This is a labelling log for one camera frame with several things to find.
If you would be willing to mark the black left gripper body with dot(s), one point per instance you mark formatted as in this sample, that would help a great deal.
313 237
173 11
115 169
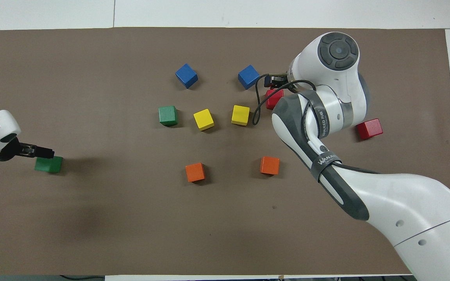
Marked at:
8 150

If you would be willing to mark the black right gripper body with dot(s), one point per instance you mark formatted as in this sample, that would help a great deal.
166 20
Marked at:
277 81

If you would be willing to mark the green wooden cube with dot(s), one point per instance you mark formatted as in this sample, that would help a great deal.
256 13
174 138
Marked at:
49 166
168 115

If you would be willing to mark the red wooden cube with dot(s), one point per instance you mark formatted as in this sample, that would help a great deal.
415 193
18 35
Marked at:
369 128
272 97

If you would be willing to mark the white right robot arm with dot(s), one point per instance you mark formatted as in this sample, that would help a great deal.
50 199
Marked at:
338 105

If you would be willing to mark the blue wooden cube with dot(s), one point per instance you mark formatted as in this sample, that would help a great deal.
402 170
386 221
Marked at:
248 77
186 75

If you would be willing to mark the yellow wooden cube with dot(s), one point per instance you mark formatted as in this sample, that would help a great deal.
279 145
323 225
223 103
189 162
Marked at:
240 115
204 119

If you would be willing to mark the orange wooden cube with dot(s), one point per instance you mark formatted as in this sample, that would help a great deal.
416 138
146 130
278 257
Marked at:
195 172
270 165

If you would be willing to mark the brown table mat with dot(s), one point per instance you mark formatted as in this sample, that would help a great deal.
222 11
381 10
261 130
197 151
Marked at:
92 58

